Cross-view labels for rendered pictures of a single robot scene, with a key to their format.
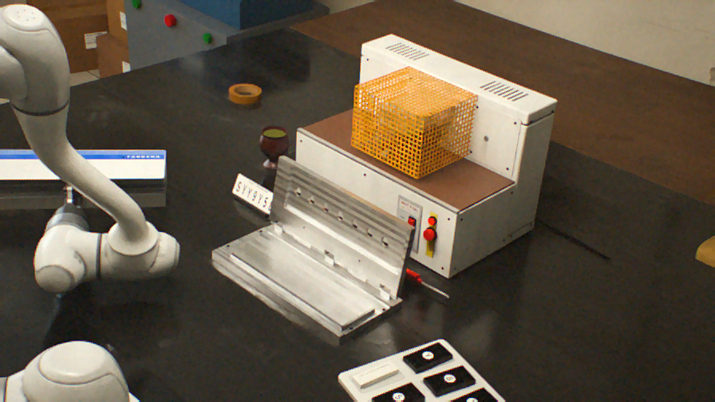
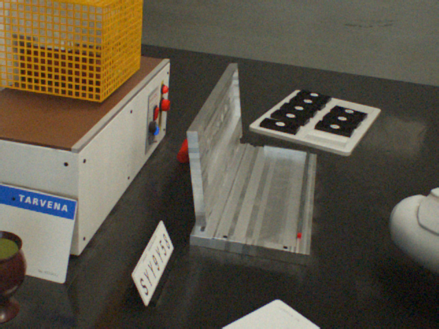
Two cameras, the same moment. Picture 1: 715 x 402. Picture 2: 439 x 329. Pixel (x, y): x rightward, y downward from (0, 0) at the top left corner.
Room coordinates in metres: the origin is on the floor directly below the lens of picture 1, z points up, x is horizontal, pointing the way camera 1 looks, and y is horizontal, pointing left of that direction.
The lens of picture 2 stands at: (2.63, 0.96, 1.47)
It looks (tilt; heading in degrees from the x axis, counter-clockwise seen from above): 25 degrees down; 235
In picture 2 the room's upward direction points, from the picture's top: 6 degrees clockwise
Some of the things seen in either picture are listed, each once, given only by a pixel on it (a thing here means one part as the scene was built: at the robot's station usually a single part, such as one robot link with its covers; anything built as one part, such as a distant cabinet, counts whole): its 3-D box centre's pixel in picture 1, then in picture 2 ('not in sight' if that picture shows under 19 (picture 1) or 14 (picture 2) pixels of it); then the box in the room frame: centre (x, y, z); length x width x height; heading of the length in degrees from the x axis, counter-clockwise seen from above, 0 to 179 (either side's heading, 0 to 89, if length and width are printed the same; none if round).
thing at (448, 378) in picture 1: (449, 380); (290, 117); (1.59, -0.22, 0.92); 0.10 x 0.05 x 0.01; 121
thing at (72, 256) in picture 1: (68, 261); not in sight; (1.80, 0.62, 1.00); 0.16 x 0.13 x 0.11; 10
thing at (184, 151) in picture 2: (418, 281); (189, 142); (1.94, -0.16, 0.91); 0.18 x 0.03 x 0.03; 51
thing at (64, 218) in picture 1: (67, 234); not in sight; (1.91, 0.65, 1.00); 0.09 x 0.06 x 0.09; 100
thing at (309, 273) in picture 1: (305, 275); (263, 190); (1.92, 0.11, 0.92); 0.44 x 0.21 x 0.04; 48
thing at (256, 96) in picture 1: (245, 93); not in sight; (2.92, 0.39, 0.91); 0.10 x 0.10 x 0.02
